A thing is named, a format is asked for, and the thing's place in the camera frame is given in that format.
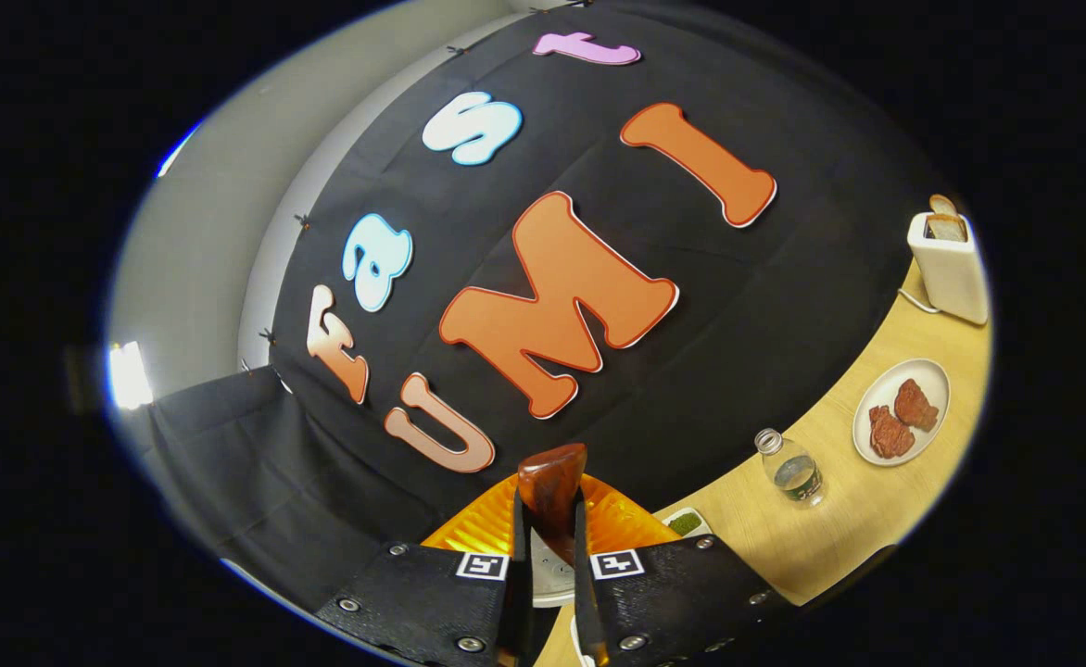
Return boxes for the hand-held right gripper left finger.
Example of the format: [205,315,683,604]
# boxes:
[316,477,533,667]

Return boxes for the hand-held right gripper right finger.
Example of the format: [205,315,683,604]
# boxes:
[573,474,799,667]

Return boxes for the white rice cooker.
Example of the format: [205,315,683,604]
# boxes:
[530,530,577,610]

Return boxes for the brown wooden spoon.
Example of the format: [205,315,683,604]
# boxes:
[517,443,590,566]

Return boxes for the small white dish green filling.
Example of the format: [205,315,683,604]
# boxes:
[662,507,713,540]

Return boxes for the clear plastic water bottle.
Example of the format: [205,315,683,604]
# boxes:
[754,428,825,510]

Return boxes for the red meat piece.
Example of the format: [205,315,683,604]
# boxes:
[869,405,916,459]
[893,378,940,433]

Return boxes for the white round plate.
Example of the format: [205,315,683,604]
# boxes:
[852,359,952,467]

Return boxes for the black backdrop cloth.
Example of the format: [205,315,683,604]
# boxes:
[149,0,947,612]

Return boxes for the white toaster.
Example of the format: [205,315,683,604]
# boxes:
[907,211,990,325]

